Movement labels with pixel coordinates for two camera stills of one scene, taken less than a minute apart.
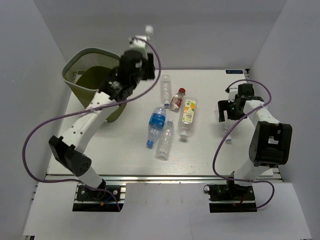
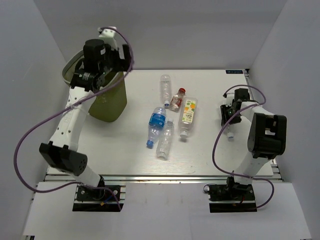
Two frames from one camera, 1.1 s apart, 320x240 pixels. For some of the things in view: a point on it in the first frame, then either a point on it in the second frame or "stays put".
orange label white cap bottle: (187, 116) stays put
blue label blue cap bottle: (157, 121) stays put
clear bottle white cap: (163, 147) stays put
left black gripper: (150, 69) -> (122, 65)
